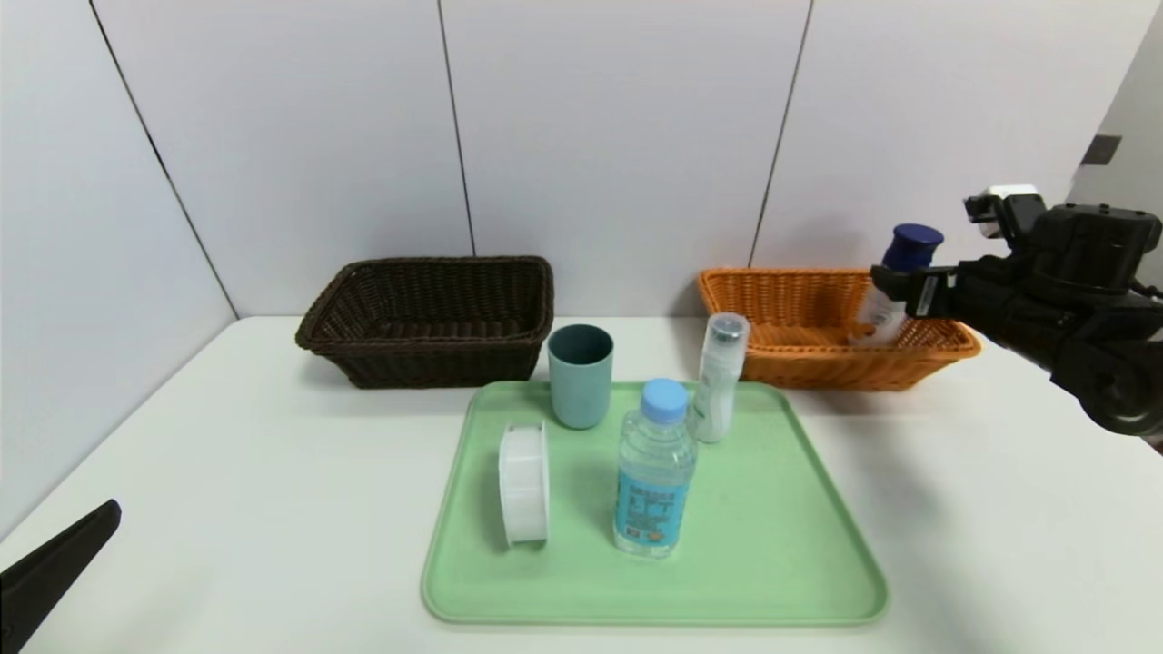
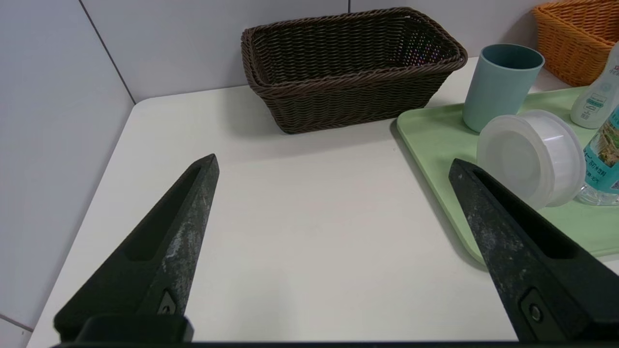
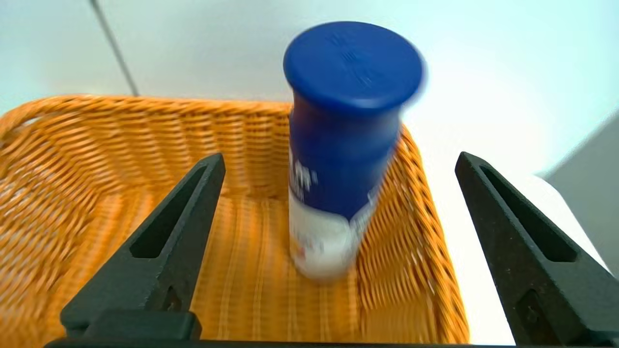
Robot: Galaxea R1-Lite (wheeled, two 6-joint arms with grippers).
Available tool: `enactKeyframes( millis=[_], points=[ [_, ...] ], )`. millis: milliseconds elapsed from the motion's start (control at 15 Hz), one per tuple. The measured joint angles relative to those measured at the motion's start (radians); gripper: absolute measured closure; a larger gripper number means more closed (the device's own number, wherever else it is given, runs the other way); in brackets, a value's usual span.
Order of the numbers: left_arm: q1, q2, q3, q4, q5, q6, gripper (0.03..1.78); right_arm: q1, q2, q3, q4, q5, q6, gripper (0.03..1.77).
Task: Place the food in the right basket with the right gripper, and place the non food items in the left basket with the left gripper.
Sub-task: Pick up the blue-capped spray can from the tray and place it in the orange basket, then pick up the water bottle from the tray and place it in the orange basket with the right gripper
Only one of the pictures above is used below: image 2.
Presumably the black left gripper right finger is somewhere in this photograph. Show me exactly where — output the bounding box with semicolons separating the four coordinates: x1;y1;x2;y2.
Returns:
449;159;619;342

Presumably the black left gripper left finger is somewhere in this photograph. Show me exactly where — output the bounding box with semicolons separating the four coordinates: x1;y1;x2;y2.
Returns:
53;154;220;340

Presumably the white round plastic container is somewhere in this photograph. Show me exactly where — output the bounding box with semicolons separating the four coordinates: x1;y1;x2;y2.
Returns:
476;110;587;209

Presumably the clear water bottle blue cap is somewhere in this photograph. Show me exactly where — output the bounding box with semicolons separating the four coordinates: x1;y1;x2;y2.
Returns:
575;104;619;206

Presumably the clear slim spray bottle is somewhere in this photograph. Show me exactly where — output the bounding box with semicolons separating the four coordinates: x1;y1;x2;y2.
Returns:
570;41;619;130

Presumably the orange wicker basket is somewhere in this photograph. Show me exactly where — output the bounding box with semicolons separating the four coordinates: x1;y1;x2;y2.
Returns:
532;0;619;87

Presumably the dark brown wicker basket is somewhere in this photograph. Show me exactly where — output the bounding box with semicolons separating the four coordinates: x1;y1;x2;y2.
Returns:
241;7;468;134

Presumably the light green plastic tray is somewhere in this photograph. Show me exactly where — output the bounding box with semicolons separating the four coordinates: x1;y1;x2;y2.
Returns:
397;86;619;265

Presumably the teal plastic cup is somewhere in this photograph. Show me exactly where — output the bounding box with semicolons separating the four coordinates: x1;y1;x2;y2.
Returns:
462;43;545;133

